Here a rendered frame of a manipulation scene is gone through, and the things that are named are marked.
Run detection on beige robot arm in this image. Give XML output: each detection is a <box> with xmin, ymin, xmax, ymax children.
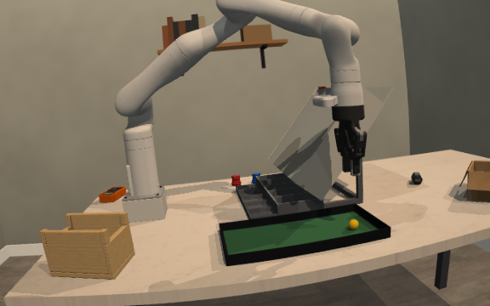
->
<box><xmin>115</xmin><ymin>0</ymin><xmax>364</xmax><ymax>196</ymax></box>

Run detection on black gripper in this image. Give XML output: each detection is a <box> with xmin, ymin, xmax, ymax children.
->
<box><xmin>332</xmin><ymin>105</ymin><xmax>367</xmax><ymax>176</ymax></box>

